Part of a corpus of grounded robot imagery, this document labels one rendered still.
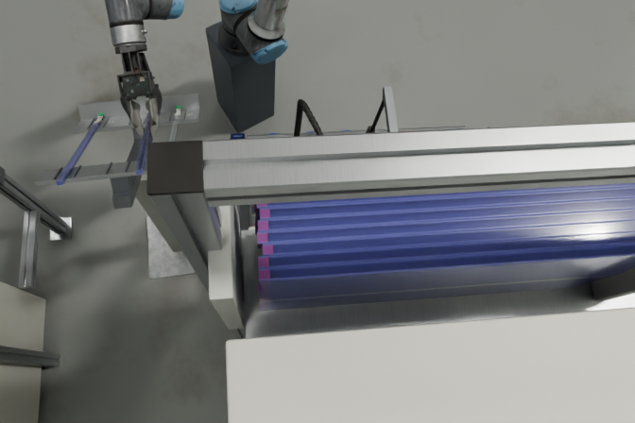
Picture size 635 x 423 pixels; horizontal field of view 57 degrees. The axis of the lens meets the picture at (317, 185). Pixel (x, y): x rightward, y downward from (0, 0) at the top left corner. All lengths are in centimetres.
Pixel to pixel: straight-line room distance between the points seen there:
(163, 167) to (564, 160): 30
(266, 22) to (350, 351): 132
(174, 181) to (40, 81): 238
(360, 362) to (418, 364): 6
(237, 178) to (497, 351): 33
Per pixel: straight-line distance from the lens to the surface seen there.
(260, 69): 215
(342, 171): 43
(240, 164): 44
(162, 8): 147
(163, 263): 237
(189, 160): 43
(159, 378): 233
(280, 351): 58
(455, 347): 61
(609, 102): 304
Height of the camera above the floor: 230
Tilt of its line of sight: 70 degrees down
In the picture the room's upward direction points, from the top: 14 degrees clockwise
